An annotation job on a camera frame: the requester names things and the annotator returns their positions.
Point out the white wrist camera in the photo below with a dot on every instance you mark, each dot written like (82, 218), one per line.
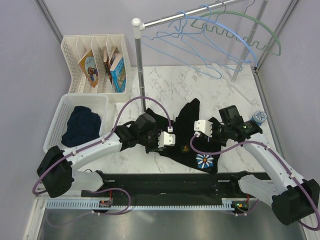
(167, 138)
(203, 127)

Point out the light blue wire hanger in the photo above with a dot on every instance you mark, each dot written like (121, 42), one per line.
(175, 47)

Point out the white slotted cable duct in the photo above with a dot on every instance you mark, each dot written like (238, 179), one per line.
(152, 204)

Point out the dark thin book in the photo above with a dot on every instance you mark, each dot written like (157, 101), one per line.
(108, 61)

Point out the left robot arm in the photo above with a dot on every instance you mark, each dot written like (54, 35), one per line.
(59, 169)

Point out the white file organizer rack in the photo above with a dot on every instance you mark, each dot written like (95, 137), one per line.
(74, 47)

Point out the metal clothes rack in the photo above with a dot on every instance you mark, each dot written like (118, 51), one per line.
(139, 26)

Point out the navy blue cloth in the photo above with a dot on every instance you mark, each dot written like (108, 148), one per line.
(83, 126)

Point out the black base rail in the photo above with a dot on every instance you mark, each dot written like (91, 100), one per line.
(219, 185)

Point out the blue plastic curved hanger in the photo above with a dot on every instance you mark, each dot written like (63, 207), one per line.
(183, 18)

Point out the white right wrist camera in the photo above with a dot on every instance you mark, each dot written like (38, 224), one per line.
(203, 127)

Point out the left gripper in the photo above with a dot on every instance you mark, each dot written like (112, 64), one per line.
(155, 147)

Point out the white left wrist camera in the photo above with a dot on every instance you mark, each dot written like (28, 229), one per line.
(167, 138)

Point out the blue illustrated book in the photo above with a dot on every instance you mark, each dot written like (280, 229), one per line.
(118, 73)

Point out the green plastic curved hanger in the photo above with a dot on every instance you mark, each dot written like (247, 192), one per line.
(274, 47)

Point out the blue round container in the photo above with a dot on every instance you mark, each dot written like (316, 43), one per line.
(259, 117)

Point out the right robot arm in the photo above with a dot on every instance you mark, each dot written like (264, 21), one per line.
(290, 196)

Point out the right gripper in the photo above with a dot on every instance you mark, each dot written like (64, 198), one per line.
(214, 125)

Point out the white plastic laundry basket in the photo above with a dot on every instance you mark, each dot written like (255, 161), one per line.
(98, 103)

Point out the orange illustrated book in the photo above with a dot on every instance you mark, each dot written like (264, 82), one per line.
(88, 65)

